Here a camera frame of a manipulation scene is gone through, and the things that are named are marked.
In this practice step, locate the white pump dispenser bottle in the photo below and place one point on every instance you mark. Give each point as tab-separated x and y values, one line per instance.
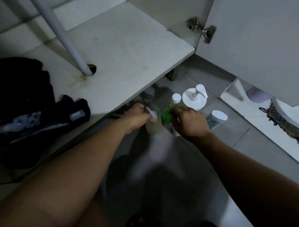
195	97

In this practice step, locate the dark cloth bundle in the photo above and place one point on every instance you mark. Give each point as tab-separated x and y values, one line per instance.
30	112

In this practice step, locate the person's left forearm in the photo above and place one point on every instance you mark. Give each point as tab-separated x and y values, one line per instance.
67	175

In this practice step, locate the person's right forearm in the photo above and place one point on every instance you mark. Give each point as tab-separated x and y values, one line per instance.
254	182

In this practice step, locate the white drain pipe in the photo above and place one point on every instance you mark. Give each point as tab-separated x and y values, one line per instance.
62	38

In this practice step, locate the person's left hand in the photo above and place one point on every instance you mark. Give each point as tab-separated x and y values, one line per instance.
133	118

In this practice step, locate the white round basin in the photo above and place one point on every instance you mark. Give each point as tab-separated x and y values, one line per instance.
286	113

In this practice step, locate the person's right fingers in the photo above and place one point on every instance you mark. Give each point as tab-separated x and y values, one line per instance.
174	115

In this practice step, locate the clear pump bottle yellowish liquid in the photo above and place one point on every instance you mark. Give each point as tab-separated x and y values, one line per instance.
154	124

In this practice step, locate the person's right hand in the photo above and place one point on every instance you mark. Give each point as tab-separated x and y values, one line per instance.
190	122

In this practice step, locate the purple plastic container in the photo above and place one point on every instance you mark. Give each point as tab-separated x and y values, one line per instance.
258	95

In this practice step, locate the person's left fingers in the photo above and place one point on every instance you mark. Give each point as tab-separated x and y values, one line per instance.
144	112

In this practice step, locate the metal cabinet hinge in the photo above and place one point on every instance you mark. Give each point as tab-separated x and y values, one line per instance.
201	28

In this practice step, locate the white step ledge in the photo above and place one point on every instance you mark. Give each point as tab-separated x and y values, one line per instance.
257	117

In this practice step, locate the white cabinet shelf board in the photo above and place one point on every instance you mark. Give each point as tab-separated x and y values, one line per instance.
112	60

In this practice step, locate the dark patterned rag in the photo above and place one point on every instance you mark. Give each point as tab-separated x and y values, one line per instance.
280	120

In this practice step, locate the green liquid bottle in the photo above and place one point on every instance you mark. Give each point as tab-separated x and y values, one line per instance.
166	115

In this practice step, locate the clear bottle white cap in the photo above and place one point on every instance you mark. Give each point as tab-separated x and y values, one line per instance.
175	100

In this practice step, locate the cabinet support leg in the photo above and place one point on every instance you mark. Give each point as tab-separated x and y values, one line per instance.
171	74

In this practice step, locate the white squeeze tube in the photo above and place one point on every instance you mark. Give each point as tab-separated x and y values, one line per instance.
216	119

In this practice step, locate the white cabinet door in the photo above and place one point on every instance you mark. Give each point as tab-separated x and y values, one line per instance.
252	44

